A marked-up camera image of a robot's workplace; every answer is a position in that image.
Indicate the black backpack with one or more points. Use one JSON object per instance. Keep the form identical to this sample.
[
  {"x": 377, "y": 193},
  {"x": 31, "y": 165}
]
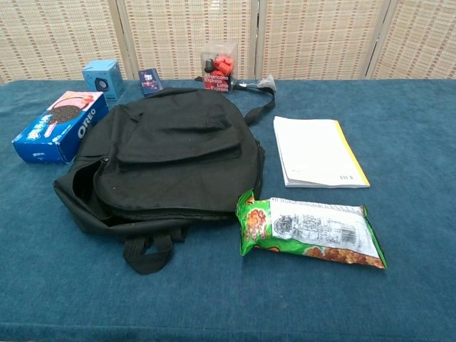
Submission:
[{"x": 178, "y": 160}]

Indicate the white book yellow spine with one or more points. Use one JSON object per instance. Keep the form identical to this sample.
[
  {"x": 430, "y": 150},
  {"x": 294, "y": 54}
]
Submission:
[{"x": 313, "y": 153}]

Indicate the grey small pouch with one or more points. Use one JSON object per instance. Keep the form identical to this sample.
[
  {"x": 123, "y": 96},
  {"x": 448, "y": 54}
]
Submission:
[{"x": 266, "y": 82}]

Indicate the clear box red capsules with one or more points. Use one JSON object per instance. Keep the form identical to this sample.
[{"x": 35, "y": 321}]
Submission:
[{"x": 218, "y": 71}]

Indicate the green snack bag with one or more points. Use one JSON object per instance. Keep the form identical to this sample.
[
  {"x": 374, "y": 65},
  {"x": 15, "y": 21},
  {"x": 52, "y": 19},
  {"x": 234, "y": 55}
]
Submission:
[{"x": 313, "y": 231}]

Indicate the dark blue small box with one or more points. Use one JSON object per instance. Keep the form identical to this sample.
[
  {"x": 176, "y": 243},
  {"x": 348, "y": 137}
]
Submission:
[{"x": 150, "y": 82}]

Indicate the blue tablecloth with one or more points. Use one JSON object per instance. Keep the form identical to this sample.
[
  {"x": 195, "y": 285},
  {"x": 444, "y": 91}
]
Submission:
[{"x": 228, "y": 303}]

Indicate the light blue cube box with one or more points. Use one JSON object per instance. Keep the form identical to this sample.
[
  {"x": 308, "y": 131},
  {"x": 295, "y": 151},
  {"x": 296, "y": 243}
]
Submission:
[{"x": 103, "y": 80}]

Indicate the bamboo folding screen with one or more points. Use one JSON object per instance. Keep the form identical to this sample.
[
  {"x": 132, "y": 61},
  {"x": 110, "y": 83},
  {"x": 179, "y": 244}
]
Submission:
[{"x": 313, "y": 39}]

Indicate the blue Oreo cookie box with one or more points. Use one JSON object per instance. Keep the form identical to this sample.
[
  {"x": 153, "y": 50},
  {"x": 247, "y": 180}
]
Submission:
[{"x": 53, "y": 132}]

